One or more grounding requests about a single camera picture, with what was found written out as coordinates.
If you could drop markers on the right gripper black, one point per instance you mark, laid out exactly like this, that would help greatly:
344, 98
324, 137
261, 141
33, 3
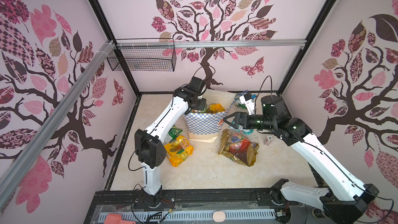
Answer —
241, 120

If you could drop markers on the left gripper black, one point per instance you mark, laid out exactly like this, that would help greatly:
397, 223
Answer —
200, 106

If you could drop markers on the teal snack packet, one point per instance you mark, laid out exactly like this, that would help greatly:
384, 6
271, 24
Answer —
242, 131

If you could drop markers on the blue checkered paper bag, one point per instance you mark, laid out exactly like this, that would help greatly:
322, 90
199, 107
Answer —
206, 127

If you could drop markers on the gold candy bag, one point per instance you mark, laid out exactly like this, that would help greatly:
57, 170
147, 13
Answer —
238, 148

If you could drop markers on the orange yellow candy bag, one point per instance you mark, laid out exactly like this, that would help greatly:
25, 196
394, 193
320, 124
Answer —
178, 150

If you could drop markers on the yellow snack packet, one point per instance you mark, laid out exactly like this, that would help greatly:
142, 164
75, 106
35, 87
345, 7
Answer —
215, 108

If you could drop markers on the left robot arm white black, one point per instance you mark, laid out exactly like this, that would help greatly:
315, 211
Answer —
150, 143

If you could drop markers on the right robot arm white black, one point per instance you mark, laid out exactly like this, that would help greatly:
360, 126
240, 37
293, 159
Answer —
344, 200

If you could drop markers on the small clear wrapped candy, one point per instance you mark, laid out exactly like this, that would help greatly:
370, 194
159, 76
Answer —
268, 140

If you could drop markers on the beige round sticker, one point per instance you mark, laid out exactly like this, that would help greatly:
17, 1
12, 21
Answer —
219, 216

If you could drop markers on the red object at base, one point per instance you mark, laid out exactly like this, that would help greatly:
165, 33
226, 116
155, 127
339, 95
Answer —
116, 219

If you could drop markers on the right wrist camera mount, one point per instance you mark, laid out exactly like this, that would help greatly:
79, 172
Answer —
252, 110

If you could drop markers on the black wire basket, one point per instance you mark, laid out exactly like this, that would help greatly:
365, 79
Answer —
143, 54

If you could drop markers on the aluminium rail back wall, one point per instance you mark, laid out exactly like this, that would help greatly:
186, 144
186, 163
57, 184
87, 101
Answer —
216, 44

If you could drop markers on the aluminium rail wall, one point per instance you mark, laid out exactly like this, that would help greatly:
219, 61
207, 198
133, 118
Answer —
17, 171
216, 44

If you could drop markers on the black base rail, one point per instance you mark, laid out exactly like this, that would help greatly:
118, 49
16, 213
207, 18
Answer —
113, 202

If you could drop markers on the white slotted cable duct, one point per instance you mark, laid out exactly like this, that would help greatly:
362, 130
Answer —
198, 215

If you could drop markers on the aluminium rail left wall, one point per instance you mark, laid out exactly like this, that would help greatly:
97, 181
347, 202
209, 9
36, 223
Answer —
17, 171

